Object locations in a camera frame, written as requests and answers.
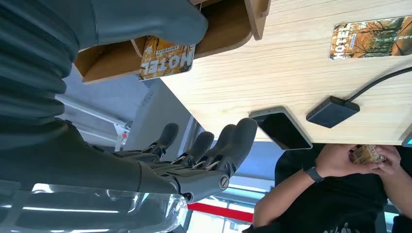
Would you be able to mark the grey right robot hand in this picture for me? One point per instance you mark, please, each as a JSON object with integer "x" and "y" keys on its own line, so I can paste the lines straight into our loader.
{"x": 96, "y": 164}

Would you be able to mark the person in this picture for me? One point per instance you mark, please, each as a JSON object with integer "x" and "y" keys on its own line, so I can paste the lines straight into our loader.
{"x": 338, "y": 202}

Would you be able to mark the black card reader box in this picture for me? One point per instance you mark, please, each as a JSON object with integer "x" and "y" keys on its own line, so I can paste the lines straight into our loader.
{"x": 331, "y": 112}

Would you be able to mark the wooden card holder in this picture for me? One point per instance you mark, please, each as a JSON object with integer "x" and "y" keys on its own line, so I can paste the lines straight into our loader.
{"x": 225, "y": 25}

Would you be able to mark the black wristwatch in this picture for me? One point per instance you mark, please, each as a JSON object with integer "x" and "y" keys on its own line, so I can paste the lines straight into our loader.
{"x": 314, "y": 174}

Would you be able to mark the grey device with blue screen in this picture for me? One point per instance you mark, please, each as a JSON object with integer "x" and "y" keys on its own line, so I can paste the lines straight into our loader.
{"x": 407, "y": 139}

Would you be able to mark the clear plastic cover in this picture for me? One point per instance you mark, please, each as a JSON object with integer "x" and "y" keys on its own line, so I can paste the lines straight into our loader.
{"x": 80, "y": 212}

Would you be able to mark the white-framed black screen device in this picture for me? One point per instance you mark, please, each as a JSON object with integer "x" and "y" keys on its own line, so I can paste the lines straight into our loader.
{"x": 283, "y": 132}

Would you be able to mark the red strip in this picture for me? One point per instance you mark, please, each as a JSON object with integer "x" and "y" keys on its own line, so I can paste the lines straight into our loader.
{"x": 222, "y": 212}

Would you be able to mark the white metal frame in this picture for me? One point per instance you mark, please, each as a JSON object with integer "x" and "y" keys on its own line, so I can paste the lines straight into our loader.
{"x": 106, "y": 123}

